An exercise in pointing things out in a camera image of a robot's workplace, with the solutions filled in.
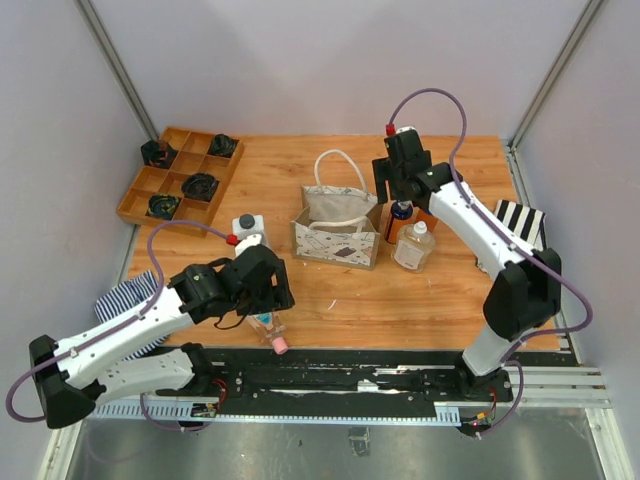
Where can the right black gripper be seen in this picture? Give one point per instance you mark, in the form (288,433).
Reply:
(384,172)

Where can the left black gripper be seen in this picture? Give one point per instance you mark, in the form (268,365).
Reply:
(278,297)

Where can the dark blue cap amber bottle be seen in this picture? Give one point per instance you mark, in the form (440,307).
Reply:
(401,214)

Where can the pink cap peach bottle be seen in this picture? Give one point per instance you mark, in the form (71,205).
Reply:
(271,330)

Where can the white bottle grey cap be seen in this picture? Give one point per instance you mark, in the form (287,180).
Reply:
(250,224)

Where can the printed canvas tote bag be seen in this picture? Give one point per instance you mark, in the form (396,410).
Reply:
(338,224)

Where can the clear white cap bottle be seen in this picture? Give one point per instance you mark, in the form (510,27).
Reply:
(414,244)

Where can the blue white striped cloth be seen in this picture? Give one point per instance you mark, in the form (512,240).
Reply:
(125,296)

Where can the black white striped cloth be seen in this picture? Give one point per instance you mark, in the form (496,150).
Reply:
(524,221)

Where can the blue cap orange bottle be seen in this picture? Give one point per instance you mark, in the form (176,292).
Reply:
(427,218)

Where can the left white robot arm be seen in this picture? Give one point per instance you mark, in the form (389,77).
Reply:
(76,375)

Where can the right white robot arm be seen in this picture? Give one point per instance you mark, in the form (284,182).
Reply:
(526,290)

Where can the dark rolled sock centre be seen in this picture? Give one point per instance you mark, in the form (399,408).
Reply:
(200,187)

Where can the wooden compartment tray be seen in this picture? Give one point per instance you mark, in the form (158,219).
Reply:
(184,177)

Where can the dark green rolled sock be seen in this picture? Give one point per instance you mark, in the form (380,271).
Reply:
(222,145)

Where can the black orange rolled sock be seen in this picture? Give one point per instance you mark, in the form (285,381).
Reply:
(158,154)

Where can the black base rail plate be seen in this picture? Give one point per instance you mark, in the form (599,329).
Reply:
(437,374)

